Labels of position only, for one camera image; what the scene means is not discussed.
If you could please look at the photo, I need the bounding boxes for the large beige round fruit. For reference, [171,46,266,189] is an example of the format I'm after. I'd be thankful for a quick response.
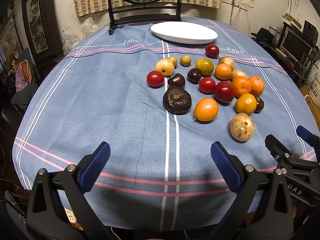
[229,113,254,142]

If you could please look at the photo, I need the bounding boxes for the dark maroon mangosteen fruit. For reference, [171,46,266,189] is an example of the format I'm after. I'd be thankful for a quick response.
[254,96,265,114]

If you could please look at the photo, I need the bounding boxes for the yellow orange citrus fruit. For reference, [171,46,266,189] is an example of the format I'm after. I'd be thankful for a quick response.
[235,93,257,115]

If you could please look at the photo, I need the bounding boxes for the mandarin orange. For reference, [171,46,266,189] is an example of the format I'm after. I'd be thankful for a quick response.
[248,76,265,96]
[232,76,252,98]

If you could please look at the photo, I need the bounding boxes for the large red plum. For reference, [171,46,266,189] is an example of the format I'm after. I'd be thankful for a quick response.
[214,81,235,104]

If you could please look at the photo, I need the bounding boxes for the orange persimmon fruit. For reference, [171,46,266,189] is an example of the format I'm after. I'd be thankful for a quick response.
[194,98,219,122]

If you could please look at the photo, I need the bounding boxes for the beige potato fruit front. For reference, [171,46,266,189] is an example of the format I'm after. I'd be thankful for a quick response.
[231,69,248,80]

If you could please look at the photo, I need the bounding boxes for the beige potato fruit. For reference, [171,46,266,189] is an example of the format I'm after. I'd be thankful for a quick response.
[231,69,248,80]
[219,56,235,71]

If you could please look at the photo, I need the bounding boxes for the red tomato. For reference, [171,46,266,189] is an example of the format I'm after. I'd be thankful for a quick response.
[146,70,164,88]
[199,77,216,94]

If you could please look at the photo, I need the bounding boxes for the smooth small orange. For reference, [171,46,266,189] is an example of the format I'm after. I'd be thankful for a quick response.
[215,63,232,80]

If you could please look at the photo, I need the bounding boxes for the dark cherry back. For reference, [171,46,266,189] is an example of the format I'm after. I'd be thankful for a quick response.
[187,68,202,84]

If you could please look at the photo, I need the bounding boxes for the dark cherry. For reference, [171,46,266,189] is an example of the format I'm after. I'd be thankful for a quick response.
[168,73,185,88]
[187,68,202,84]

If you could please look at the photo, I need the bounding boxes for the large dark wrinkled fruit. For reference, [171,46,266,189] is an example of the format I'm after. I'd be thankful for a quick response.
[163,86,192,115]

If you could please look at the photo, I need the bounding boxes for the dark cherry front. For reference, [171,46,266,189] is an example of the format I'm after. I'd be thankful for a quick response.
[168,73,185,88]

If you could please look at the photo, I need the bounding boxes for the small longan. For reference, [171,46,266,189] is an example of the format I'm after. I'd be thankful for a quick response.
[168,56,177,68]
[180,55,191,67]

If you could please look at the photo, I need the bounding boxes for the yellow pale pear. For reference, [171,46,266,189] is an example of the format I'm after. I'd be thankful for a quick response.
[155,59,175,77]

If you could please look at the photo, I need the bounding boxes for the white bucket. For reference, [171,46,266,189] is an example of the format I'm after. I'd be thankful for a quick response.
[308,73,320,107]

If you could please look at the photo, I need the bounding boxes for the computer monitor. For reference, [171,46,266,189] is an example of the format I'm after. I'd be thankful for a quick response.
[280,28,312,62]

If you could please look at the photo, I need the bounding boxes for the black speaker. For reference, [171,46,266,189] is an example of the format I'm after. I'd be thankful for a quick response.
[303,20,318,45]

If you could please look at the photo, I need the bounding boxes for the beige potato fruit back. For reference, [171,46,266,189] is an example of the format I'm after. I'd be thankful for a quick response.
[219,56,235,71]

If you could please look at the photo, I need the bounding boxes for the green yellow citrus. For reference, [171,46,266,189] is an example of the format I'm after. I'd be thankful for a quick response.
[195,58,214,76]

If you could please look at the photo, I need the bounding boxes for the red plum near plate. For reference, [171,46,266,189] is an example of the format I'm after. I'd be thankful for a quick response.
[205,44,220,58]

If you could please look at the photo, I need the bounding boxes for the blue striped tablecloth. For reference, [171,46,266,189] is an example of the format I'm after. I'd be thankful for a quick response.
[12,18,318,230]

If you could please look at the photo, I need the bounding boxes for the white oval plate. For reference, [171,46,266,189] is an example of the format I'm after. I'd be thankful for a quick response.
[150,21,218,44]

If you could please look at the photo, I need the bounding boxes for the dark framed painting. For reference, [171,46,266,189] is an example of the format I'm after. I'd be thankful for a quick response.
[22,0,63,62]

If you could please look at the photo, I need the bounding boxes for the round goldfish screen stand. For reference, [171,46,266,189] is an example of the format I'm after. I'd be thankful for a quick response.
[107,0,182,35]

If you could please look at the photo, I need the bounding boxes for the wall power strip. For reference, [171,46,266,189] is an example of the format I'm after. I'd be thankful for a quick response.
[221,0,249,11]

